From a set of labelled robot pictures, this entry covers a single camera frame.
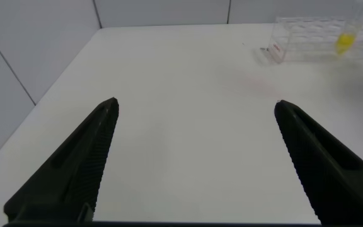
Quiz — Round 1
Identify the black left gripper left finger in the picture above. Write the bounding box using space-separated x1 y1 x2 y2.
3 96 120 223

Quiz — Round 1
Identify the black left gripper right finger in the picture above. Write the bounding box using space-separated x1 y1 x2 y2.
274 100 363 226

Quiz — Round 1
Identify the test tube with yellow pigment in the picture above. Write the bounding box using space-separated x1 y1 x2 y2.
335 0 363 56

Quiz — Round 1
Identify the clear acrylic test tube rack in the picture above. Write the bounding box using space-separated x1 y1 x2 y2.
268 16 363 64

